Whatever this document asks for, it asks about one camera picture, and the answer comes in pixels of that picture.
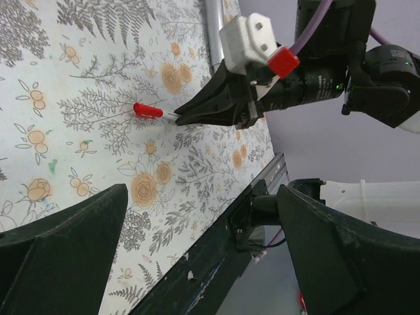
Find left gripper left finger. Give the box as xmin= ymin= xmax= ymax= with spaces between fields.
xmin=1 ymin=184 xmax=128 ymax=314

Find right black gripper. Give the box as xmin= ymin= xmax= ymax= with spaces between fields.
xmin=175 ymin=59 xmax=347 ymax=127

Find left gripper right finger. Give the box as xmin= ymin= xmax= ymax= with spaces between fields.
xmin=277 ymin=186 xmax=419 ymax=314

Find red marker cap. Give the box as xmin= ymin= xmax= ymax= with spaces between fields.
xmin=133 ymin=102 xmax=163 ymax=119

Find white marker pen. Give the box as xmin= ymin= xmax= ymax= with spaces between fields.
xmin=164 ymin=112 xmax=180 ymax=117

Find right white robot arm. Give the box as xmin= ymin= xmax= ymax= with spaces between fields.
xmin=176 ymin=1 xmax=419 ymax=133

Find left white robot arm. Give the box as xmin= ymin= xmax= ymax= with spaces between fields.
xmin=1 ymin=178 xmax=419 ymax=314

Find silver microphone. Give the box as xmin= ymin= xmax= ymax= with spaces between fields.
xmin=204 ymin=0 xmax=224 ymax=72

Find floral patterned table mat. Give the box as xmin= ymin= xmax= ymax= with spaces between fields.
xmin=1 ymin=1 xmax=274 ymax=314

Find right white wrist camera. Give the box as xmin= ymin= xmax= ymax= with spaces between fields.
xmin=218 ymin=12 xmax=301 ymax=79

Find aluminium table frame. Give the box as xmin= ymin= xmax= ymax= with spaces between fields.
xmin=258 ymin=153 xmax=289 ymax=194

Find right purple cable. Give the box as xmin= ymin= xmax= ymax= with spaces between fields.
xmin=288 ymin=0 xmax=393 ymax=63

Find black front mounting rail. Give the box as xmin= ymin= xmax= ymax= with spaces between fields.
xmin=132 ymin=180 xmax=268 ymax=314

